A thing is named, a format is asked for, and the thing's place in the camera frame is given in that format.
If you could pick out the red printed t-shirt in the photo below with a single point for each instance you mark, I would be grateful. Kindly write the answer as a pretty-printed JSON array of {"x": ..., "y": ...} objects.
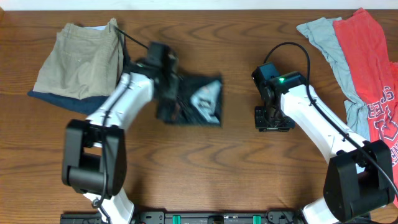
[{"x": 374, "y": 76}]

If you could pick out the folded khaki shorts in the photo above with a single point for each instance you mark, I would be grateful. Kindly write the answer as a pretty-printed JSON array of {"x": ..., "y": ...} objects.
[{"x": 84, "y": 62}]

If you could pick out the grey t-shirt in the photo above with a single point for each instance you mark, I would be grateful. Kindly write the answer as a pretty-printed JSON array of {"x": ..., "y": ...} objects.
[{"x": 321, "y": 34}]

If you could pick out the black cycling jersey with logos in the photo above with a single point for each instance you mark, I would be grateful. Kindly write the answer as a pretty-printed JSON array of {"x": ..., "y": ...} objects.
[{"x": 198, "y": 102}]

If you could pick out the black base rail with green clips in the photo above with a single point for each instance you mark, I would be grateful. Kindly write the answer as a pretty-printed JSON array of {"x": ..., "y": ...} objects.
[{"x": 270, "y": 217}]

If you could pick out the folded navy blue garment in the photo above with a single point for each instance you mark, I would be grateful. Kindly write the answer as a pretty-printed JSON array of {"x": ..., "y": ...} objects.
[{"x": 85, "y": 106}]

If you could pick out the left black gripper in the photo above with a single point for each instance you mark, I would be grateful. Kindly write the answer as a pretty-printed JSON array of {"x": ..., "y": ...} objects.
[{"x": 173, "y": 93}]

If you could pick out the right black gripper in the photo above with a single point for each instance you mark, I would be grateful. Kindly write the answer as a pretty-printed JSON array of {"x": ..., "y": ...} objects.
[{"x": 263, "y": 126}]

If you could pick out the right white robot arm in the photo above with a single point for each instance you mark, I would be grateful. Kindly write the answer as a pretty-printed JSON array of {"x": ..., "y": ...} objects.
[{"x": 359, "y": 174}]

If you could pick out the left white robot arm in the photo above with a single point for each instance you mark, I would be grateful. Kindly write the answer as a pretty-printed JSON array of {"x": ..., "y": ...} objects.
[{"x": 94, "y": 156}]

